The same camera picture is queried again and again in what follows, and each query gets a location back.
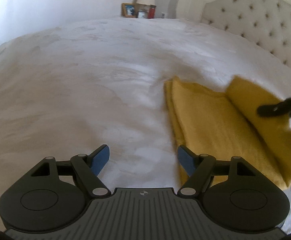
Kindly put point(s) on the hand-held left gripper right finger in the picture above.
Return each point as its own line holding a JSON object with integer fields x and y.
{"x": 186, "y": 160}

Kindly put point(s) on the red bottle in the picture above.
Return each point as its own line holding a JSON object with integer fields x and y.
{"x": 152, "y": 12}

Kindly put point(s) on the wooden picture frame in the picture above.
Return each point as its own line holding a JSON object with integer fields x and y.
{"x": 128, "y": 10}

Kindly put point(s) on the yellow towel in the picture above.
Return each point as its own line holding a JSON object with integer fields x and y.
{"x": 210, "y": 125}

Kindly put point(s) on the white bedspread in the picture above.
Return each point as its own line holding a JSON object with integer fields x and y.
{"x": 73, "y": 80}

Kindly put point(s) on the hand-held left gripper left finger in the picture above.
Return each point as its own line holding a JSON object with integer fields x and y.
{"x": 101, "y": 158}

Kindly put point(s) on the small white jar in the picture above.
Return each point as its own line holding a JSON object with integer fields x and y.
{"x": 142, "y": 14}

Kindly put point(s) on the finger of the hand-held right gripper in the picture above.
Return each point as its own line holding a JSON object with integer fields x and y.
{"x": 280, "y": 108}

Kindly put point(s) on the tufted cream headboard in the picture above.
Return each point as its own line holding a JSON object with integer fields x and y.
{"x": 260, "y": 12}

